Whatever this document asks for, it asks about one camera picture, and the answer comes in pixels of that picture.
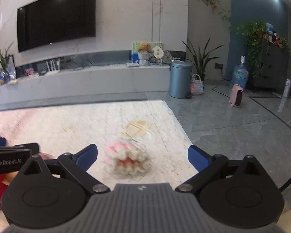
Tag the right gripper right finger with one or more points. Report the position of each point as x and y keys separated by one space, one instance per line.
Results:
x=209 y=169

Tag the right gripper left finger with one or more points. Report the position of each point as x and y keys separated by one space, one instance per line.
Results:
x=76 y=165

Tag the pink white crochet item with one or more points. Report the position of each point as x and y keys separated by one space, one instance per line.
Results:
x=126 y=157

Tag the pink space heater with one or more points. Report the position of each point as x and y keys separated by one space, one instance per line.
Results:
x=236 y=95

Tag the pastel woven basket bag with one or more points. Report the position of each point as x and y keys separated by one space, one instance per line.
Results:
x=196 y=87

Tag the green plant in vase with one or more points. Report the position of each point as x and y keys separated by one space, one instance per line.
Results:
x=7 y=63

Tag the white wifi router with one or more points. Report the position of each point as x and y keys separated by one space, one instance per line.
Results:
x=53 y=67

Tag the water jug with pump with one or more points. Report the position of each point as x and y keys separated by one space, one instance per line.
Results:
x=240 y=74

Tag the blue metal trash bin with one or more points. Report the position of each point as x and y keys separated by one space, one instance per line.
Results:
x=180 y=78

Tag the potted snake plant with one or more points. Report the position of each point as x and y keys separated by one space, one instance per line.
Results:
x=200 y=58

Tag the teddy bear on stand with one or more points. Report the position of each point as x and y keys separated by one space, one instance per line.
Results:
x=144 y=54

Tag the green bushy potted plant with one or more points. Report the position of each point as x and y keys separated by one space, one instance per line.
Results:
x=254 y=32

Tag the hanging ivy vine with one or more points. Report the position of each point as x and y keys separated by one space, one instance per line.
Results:
x=223 y=12

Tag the wall mounted black television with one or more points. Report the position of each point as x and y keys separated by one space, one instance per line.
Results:
x=45 y=22

